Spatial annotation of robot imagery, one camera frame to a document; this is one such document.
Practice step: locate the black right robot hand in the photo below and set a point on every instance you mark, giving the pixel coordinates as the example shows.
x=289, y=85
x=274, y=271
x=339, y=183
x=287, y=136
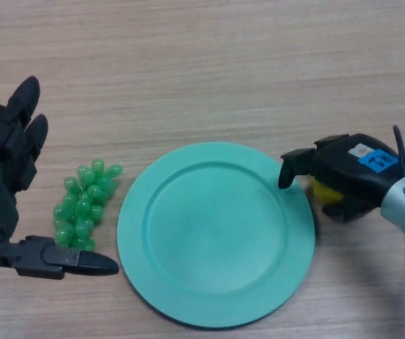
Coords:
x=347, y=166

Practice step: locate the yellow starfruit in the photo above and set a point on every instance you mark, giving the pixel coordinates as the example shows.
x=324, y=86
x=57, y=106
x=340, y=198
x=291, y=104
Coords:
x=326, y=193

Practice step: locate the green round plate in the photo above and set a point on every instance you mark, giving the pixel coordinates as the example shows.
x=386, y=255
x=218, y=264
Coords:
x=216, y=240

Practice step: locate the green grape bunch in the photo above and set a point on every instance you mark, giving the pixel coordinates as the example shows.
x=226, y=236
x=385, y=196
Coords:
x=82, y=208

